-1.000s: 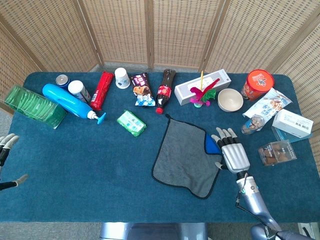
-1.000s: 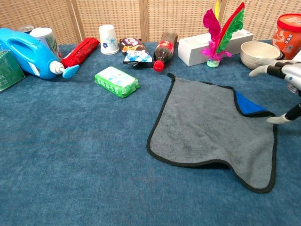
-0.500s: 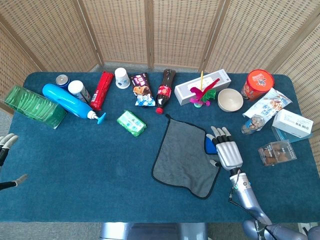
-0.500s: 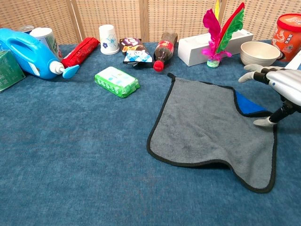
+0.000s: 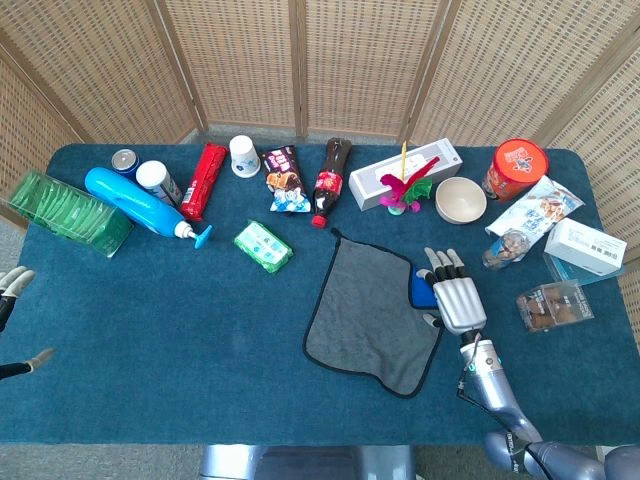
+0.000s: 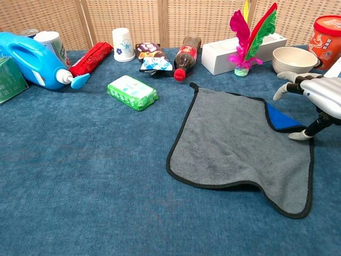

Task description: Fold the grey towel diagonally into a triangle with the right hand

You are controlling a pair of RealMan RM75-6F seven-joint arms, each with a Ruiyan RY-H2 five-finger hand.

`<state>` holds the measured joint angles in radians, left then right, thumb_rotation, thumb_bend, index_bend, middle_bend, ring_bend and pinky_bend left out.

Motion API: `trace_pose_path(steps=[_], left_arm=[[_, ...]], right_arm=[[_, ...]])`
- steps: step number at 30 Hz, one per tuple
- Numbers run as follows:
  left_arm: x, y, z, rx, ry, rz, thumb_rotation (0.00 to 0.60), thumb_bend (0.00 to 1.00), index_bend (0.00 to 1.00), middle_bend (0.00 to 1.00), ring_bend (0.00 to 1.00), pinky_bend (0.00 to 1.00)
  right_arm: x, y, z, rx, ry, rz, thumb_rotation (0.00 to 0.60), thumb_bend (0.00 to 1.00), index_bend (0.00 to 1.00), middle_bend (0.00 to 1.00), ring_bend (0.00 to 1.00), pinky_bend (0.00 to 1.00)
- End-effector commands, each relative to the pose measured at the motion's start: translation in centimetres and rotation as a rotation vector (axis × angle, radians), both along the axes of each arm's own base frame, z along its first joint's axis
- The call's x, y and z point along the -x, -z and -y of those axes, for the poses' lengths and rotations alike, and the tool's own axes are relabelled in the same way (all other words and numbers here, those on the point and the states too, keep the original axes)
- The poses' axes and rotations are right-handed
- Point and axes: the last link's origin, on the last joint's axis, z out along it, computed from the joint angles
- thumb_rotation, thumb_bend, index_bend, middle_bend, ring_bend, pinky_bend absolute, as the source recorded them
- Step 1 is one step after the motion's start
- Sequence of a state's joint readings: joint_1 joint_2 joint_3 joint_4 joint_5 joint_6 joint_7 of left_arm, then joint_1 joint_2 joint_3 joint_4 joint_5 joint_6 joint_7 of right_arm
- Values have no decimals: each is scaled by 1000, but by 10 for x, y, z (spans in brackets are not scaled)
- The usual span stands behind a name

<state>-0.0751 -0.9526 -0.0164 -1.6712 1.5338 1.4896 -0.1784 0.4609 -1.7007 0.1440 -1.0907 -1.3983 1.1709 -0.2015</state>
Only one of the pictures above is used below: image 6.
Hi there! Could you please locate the long white cardboard box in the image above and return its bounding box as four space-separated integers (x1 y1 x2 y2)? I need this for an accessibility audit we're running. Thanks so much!
201 33 288 76

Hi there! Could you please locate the colourful feather shuttlecock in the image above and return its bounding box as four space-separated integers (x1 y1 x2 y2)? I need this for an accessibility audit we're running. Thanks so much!
228 0 278 78

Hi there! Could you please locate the grey cloth with black trim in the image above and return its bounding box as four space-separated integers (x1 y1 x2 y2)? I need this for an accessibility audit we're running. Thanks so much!
166 82 315 220

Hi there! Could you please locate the brown chocolate snack bag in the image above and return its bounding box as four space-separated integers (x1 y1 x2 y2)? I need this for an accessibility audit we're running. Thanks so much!
135 42 167 63

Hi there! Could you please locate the blue detergent pump bottle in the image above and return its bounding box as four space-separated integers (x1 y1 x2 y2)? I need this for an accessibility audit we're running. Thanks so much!
0 31 91 91

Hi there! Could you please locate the white and blue snack bag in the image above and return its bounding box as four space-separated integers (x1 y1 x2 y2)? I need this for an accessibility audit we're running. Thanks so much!
325 63 341 78

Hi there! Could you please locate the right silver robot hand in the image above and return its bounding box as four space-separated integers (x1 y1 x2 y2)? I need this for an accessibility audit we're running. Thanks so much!
273 71 341 141

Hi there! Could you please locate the beige bowl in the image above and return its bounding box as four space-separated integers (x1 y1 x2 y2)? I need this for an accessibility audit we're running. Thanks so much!
272 46 320 75

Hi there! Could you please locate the green wet wipes pack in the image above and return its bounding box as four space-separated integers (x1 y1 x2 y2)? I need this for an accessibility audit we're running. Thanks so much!
107 75 159 111

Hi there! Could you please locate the green transparent packet box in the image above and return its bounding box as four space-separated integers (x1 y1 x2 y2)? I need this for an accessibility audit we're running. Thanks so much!
0 56 29 106

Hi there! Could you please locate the cola bottle with red cap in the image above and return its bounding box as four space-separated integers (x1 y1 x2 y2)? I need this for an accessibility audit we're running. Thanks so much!
173 35 202 82

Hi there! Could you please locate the woven rattan folding screen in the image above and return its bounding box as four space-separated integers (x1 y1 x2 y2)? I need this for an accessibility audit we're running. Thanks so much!
0 0 341 51

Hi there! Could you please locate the white flower print paper cup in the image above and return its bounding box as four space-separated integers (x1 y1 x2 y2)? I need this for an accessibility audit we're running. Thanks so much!
111 27 136 62

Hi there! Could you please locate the blue table cloth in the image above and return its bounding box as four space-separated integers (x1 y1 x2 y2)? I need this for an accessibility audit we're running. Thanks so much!
0 45 341 256

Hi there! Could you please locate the silver top drink can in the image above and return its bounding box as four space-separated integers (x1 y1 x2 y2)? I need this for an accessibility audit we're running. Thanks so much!
20 28 40 39

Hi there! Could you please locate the small white blue snack packet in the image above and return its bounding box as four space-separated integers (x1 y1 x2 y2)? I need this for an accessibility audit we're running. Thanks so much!
139 56 174 78

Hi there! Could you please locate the orange instant noodle tub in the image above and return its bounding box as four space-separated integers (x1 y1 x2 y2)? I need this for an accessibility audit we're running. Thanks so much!
307 15 341 70

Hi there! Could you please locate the red biscuit packet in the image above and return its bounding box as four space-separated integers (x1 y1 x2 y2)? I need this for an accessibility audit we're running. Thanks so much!
69 42 114 78

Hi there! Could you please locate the white cylindrical canister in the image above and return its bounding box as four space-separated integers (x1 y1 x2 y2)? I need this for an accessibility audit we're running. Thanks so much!
34 30 72 67

